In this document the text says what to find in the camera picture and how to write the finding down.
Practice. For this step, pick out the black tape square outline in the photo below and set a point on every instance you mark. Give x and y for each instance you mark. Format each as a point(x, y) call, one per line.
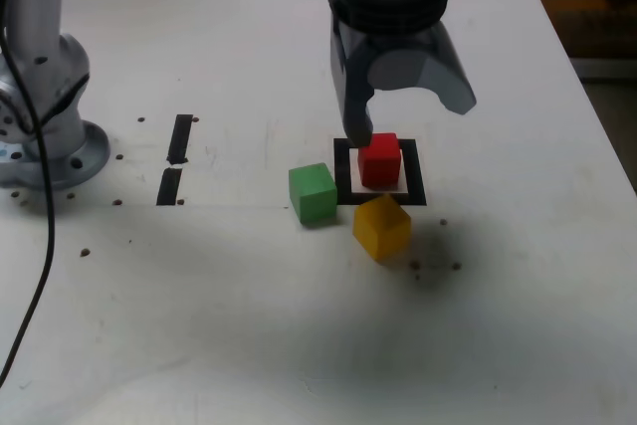
point(343, 181)

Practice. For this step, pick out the brown wooden furniture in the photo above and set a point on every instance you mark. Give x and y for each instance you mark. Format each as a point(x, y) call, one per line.
point(597, 22)

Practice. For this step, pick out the green cube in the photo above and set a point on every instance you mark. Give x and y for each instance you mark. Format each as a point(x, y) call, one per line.
point(313, 196)

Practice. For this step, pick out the red cube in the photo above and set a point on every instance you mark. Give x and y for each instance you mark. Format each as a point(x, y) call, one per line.
point(380, 163)

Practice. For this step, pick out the black tape strip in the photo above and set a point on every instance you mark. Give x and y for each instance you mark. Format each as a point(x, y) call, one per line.
point(179, 136)

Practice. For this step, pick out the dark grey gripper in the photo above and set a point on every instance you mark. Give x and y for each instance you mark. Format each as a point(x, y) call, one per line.
point(398, 39)

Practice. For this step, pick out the yellow cube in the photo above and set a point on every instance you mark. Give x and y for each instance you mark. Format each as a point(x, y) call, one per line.
point(383, 231)

